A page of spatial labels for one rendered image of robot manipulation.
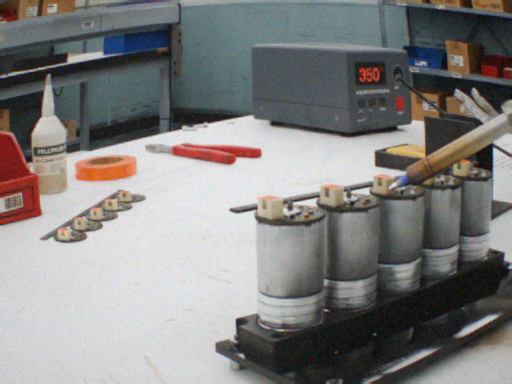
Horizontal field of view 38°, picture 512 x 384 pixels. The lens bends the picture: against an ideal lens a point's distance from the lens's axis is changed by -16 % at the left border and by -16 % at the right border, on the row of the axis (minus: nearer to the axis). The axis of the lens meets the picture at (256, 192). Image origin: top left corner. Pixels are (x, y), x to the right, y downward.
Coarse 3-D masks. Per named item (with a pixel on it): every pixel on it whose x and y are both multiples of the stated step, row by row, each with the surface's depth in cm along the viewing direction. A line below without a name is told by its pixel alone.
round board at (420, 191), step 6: (372, 186) 34; (408, 186) 34; (414, 186) 34; (420, 186) 34; (372, 192) 33; (396, 192) 33; (402, 192) 33; (408, 192) 33; (420, 192) 33; (390, 198) 33; (396, 198) 33; (402, 198) 32; (408, 198) 33
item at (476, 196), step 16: (464, 192) 36; (480, 192) 36; (464, 208) 36; (480, 208) 36; (464, 224) 36; (480, 224) 36; (464, 240) 36; (480, 240) 36; (464, 256) 37; (480, 256) 37
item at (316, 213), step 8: (296, 208) 31; (304, 208) 31; (312, 208) 31; (320, 208) 31; (256, 216) 30; (288, 216) 30; (296, 216) 30; (312, 216) 30; (320, 216) 30; (280, 224) 29; (288, 224) 29; (296, 224) 29
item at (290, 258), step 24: (264, 240) 30; (288, 240) 29; (312, 240) 30; (264, 264) 30; (288, 264) 30; (312, 264) 30; (264, 288) 30; (288, 288) 30; (312, 288) 30; (264, 312) 31; (288, 312) 30; (312, 312) 30
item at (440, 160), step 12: (504, 108) 29; (492, 120) 30; (504, 120) 29; (480, 132) 30; (492, 132) 30; (504, 132) 30; (456, 144) 30; (468, 144) 30; (480, 144) 30; (432, 156) 30; (444, 156) 30; (456, 156) 30; (408, 168) 31; (420, 168) 30; (432, 168) 30; (444, 168) 30; (420, 180) 31
